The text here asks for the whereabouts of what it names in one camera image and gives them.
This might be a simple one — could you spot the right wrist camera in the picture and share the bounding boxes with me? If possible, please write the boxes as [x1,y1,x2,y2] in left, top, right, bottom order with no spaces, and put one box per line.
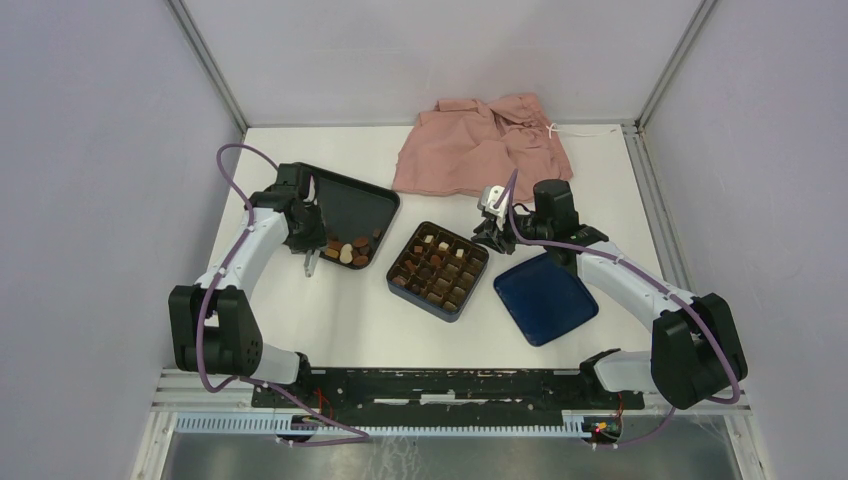
[477,185,510,218]

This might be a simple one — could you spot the blue chocolate box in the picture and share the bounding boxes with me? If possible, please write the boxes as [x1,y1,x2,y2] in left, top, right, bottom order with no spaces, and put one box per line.
[386,221,489,323]

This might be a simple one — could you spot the pink cloth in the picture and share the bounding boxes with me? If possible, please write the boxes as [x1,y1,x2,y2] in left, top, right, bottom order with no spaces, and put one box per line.
[392,93,574,202]

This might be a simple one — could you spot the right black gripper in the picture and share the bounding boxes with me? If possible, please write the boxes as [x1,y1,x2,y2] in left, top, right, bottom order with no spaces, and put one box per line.
[471,205,552,256]

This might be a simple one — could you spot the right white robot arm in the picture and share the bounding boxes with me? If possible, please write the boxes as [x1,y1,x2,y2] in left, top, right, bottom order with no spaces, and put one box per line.
[472,177,748,410]

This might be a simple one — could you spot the white drawstring cord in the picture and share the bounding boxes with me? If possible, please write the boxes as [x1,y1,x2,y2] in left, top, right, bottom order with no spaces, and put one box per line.
[545,123,619,140]

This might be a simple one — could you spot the silver metal tongs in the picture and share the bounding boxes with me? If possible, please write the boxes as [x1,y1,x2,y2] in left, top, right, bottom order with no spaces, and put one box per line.
[304,250,320,278]

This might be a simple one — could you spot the black chocolate tray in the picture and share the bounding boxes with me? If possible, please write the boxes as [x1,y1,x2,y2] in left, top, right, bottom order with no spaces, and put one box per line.
[295,162,400,270]

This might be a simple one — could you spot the blue box lid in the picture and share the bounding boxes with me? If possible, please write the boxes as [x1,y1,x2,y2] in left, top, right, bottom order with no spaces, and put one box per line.
[493,254,599,347]

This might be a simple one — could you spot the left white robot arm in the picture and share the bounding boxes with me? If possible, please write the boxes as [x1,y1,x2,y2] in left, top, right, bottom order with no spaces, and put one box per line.
[168,163,328,408]

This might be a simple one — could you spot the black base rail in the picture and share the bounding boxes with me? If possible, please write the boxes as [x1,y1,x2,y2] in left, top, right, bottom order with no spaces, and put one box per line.
[288,367,645,428]

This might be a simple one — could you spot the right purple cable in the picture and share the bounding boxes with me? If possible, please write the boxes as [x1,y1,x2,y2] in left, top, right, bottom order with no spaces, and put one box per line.
[503,168,743,449]

